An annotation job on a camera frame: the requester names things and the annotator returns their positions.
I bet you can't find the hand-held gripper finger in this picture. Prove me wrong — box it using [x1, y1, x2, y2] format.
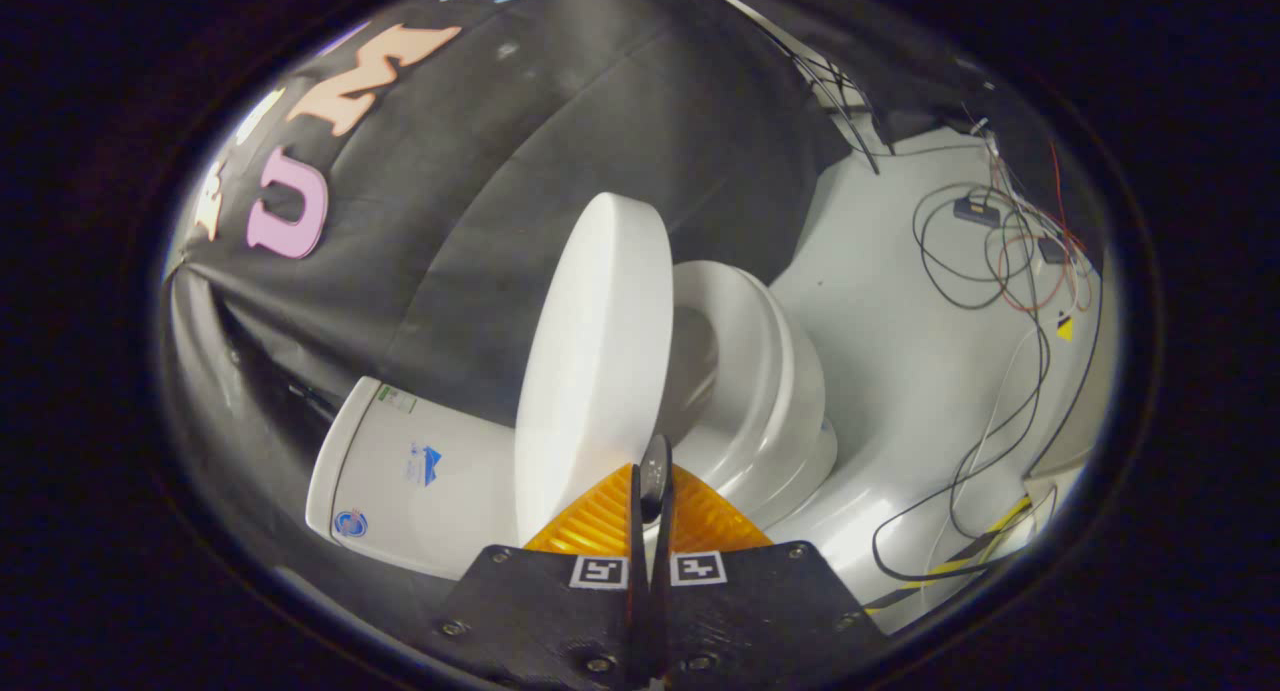
[425, 463, 651, 690]
[652, 466, 891, 690]

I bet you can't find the dark round lid tab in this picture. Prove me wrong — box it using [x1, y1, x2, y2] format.
[640, 433, 673, 524]

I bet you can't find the white toilet lid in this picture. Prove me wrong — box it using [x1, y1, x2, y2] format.
[514, 192, 675, 547]

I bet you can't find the white toilet tank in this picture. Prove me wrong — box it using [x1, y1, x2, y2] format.
[305, 376, 523, 582]

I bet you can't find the white toilet bowl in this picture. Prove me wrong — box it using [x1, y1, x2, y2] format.
[690, 271, 840, 532]

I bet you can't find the yellow black striped tape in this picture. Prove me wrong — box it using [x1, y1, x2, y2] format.
[865, 496, 1036, 614]

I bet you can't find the black backdrop cloth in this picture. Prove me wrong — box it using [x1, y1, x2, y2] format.
[160, 0, 1001, 652]

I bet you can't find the black tripod stand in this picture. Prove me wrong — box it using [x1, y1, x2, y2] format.
[690, 0, 883, 175]

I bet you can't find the white cable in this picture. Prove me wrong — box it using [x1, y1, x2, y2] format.
[922, 323, 1043, 577]

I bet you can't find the coiled black cable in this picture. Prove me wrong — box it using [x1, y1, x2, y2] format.
[912, 181, 1047, 312]

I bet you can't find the long black cable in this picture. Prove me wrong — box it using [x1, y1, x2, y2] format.
[872, 306, 1053, 583]

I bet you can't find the red cable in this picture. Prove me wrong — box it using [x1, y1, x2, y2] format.
[985, 139, 1093, 317]

